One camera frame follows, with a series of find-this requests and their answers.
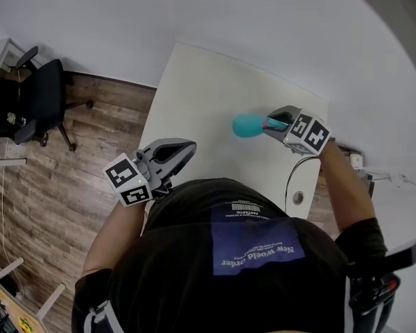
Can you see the white square table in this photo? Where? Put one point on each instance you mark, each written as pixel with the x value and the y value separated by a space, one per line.
pixel 208 99

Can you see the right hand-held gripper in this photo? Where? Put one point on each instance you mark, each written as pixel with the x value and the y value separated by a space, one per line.
pixel 310 134

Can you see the small shiny object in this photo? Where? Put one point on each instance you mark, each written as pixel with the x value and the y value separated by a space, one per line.
pixel 15 119

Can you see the teal spray bottle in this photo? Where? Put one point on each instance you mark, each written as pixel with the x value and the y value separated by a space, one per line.
pixel 246 126

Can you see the small white router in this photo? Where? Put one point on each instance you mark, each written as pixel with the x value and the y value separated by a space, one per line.
pixel 356 160

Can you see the wooden desk with white legs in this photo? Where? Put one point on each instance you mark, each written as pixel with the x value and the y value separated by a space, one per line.
pixel 10 300

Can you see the person's right forearm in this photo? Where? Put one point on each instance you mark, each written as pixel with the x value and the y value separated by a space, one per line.
pixel 346 193

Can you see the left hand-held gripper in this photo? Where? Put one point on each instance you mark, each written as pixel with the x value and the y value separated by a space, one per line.
pixel 128 182

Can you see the black mesh office chair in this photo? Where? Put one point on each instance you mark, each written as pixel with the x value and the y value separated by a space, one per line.
pixel 41 95

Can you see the person's black t-shirt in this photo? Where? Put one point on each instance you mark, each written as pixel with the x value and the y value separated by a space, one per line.
pixel 177 272

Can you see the small yellow flower ornament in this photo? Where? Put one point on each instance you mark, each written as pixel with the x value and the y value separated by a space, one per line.
pixel 25 324

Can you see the white wall-mounted box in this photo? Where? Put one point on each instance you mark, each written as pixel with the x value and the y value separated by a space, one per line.
pixel 398 180

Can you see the person's left forearm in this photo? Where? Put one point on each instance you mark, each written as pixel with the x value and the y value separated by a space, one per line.
pixel 114 234

